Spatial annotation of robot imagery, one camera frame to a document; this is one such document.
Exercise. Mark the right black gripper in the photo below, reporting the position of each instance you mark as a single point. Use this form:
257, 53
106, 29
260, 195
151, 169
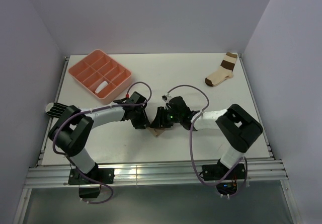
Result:
160, 121

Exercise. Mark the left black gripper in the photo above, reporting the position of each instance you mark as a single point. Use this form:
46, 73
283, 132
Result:
144, 120

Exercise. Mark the beige reindeer sock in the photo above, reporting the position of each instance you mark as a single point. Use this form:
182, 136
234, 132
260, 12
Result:
156, 132

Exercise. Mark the white sock with black stripes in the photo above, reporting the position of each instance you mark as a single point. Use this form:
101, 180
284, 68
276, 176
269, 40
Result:
101, 86

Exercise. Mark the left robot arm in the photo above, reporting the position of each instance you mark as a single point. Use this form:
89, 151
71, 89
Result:
73, 126

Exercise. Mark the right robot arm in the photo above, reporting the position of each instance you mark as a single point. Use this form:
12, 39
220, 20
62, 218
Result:
239, 128

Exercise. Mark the pink compartment organizer tray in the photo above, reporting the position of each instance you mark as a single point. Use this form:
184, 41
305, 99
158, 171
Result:
97, 67

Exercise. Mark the cream brown striped sock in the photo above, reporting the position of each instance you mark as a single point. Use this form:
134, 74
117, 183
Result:
224, 71

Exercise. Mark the black white striped ankle sock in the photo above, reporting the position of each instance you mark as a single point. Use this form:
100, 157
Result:
55, 109

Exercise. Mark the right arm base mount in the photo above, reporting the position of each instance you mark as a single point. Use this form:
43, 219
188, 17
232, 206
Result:
232, 184

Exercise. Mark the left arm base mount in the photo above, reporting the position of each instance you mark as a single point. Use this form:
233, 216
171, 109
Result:
91, 184

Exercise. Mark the aluminium table front rail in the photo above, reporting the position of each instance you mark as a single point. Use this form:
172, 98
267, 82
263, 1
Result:
150, 174

